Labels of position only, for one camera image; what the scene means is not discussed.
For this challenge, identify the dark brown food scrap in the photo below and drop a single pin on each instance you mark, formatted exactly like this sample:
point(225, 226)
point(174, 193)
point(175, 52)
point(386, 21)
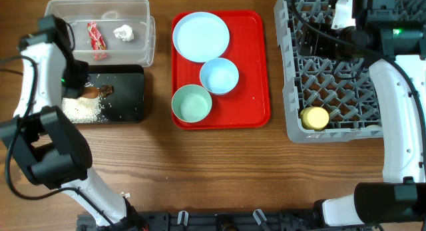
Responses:
point(106, 90)

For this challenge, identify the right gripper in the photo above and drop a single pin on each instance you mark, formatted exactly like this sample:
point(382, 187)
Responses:
point(319, 46)

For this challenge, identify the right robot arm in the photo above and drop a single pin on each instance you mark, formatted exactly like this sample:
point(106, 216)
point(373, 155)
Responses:
point(394, 53)

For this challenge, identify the white round plate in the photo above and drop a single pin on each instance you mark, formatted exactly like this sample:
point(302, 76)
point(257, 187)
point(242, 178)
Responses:
point(200, 37)

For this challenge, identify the red snack wrapper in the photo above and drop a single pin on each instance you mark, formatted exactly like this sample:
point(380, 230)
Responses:
point(96, 41)

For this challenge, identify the blue bowl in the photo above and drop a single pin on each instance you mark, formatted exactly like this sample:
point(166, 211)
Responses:
point(219, 76)

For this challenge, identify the black plastic tray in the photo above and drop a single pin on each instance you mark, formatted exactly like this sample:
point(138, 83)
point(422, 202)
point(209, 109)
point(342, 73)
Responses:
point(126, 104)

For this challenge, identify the green bowl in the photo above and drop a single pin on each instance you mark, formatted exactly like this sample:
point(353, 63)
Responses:
point(191, 103)

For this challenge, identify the clear plastic bin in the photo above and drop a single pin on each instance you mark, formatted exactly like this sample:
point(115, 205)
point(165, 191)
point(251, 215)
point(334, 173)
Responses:
point(109, 15)

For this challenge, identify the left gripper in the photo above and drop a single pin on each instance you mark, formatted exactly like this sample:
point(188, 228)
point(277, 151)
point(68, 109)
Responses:
point(78, 90)

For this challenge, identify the yellow plastic cup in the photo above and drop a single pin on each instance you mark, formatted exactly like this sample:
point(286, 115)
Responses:
point(314, 118)

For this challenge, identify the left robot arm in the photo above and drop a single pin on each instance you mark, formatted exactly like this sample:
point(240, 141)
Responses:
point(46, 154)

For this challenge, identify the white rice pile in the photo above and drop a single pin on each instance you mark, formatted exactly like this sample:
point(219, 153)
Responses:
point(82, 110)

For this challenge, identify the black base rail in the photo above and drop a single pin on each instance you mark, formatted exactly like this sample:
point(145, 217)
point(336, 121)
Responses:
point(285, 220)

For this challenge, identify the orange carrot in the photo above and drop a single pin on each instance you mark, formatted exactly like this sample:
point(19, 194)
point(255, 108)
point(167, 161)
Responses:
point(90, 93)

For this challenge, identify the grey dishwasher rack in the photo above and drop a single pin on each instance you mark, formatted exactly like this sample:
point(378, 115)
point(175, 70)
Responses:
point(316, 82)

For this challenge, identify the white tissue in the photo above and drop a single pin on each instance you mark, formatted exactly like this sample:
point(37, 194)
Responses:
point(125, 33)

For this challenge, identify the small white debris bit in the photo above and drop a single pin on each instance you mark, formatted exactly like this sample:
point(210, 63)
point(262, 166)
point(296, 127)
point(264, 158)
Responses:
point(126, 195)

